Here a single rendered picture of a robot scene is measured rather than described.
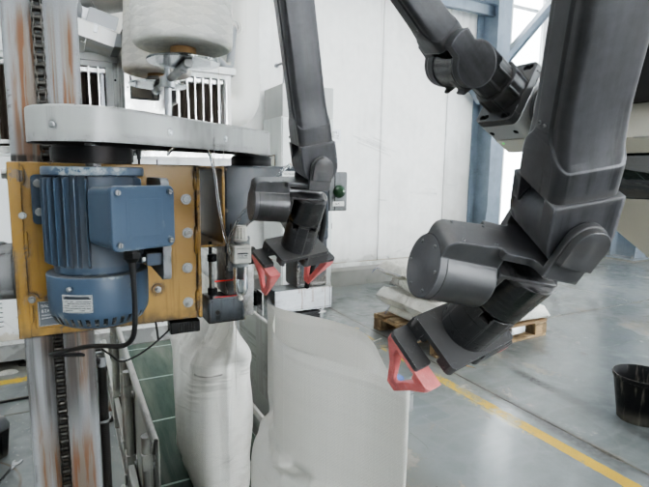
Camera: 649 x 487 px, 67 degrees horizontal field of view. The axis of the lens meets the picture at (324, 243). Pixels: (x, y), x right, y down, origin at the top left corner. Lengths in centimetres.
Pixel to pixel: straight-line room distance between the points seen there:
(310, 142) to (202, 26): 24
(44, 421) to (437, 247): 92
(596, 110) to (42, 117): 68
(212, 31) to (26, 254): 50
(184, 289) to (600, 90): 85
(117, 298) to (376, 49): 554
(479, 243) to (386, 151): 570
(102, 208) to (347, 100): 521
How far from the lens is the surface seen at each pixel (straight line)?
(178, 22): 85
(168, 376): 248
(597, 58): 38
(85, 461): 121
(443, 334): 52
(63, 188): 81
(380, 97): 609
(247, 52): 436
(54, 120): 80
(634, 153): 84
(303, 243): 84
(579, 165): 41
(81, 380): 113
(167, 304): 105
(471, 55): 88
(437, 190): 660
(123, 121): 80
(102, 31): 348
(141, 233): 75
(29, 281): 102
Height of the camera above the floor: 133
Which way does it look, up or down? 8 degrees down
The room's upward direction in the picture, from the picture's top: 1 degrees clockwise
